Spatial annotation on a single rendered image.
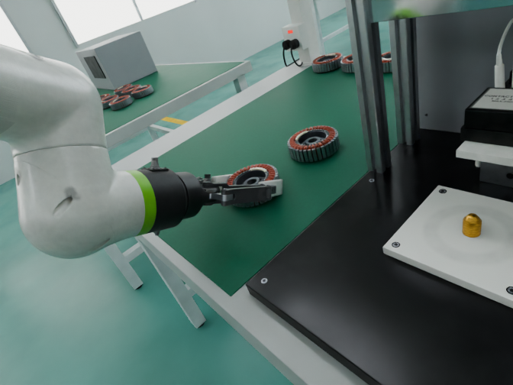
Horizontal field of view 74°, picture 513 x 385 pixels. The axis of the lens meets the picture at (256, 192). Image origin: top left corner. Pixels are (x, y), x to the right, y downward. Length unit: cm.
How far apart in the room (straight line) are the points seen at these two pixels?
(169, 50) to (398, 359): 494
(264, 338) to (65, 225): 26
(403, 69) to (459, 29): 9
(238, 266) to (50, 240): 27
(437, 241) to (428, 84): 33
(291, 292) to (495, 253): 24
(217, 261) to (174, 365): 94
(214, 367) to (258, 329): 94
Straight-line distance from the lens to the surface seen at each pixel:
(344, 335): 41
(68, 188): 41
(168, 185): 49
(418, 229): 49
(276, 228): 58
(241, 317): 49
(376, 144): 60
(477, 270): 45
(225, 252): 58
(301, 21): 143
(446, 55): 68
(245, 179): 71
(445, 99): 71
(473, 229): 48
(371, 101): 57
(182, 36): 524
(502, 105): 46
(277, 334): 45
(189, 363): 145
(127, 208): 44
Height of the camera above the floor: 112
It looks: 32 degrees down
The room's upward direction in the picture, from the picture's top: 20 degrees counter-clockwise
